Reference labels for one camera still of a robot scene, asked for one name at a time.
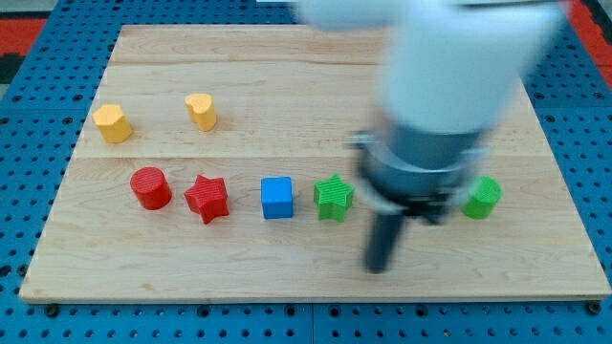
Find yellow heart block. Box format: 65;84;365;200
185;94;217;132

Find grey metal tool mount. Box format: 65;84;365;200
348;115;488;225

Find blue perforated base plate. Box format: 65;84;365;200
1;0;611;343

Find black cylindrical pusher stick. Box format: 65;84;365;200
364;212;404;273

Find red star block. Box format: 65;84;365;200
184;175;230;225

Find light wooden board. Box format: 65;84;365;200
20;25;611;304

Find yellow hexagon block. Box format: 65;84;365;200
93;104;133;143

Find green cylinder block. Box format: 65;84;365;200
461;176;503;220

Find green star block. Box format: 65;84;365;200
314;174;355;223

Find blue cube block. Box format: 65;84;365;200
260;177;294;220

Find red cylinder block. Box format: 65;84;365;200
130;166;172;210

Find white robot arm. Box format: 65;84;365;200
295;0;570;273

